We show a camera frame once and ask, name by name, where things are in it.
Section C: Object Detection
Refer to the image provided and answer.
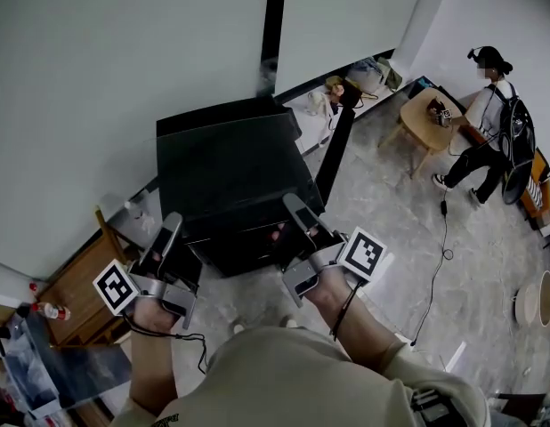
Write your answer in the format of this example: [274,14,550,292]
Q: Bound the person's left forearm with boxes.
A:
[122,298,181,417]

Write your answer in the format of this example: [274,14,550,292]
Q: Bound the brown bag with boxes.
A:
[324,75,364,109]

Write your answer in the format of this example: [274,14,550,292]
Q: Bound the black round chair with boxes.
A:
[500,165,533,206]

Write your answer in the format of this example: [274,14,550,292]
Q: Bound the person's beige shirt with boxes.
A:
[109,326,490,427]

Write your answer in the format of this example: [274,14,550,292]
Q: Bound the black waist device pack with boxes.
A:
[409,387,461,427]

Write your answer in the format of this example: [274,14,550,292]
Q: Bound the person's right forearm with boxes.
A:
[303,267,408,375]

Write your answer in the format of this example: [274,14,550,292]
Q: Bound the black right wrist cord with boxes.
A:
[329,282,364,342]

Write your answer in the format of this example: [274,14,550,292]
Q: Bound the red label plastic bottle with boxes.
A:
[31,301,72,322]

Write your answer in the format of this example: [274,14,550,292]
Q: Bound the white plush toy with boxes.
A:
[305,89,335,117]

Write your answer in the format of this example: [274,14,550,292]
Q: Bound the white crumpled plastic bag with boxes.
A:
[122,195,158,236]

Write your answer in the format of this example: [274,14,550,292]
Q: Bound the clear plastic sheet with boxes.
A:
[3,313,134,417]

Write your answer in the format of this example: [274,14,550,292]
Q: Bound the grey cloth bag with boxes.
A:
[344,58,386,96]

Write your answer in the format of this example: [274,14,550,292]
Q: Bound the black left wrist cord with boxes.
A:
[122,312,210,375]

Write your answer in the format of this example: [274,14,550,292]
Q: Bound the black mini fridge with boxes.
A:
[156,95,326,278]

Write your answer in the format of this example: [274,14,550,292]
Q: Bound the round wooden side table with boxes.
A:
[378,87,471,181]

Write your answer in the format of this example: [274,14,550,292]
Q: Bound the white paper sheet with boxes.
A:
[442,339,471,374]

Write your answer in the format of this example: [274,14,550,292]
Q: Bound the orange wooden bench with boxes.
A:
[518,147,550,222]

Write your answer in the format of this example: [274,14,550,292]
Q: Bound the long black floor cable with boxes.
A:
[409,189,455,347]

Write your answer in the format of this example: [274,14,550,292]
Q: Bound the black wrist cord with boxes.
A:
[122,312,210,375]
[329,282,364,342]

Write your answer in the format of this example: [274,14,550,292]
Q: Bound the brown wooden cabinet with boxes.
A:
[36,205,141,347]

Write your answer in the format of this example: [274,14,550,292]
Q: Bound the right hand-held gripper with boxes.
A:
[281,192,394,309]

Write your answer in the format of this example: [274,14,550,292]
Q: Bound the green cloth bag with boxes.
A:
[376,55,404,93]

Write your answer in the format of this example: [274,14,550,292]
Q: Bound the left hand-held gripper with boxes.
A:
[93,212,200,330]

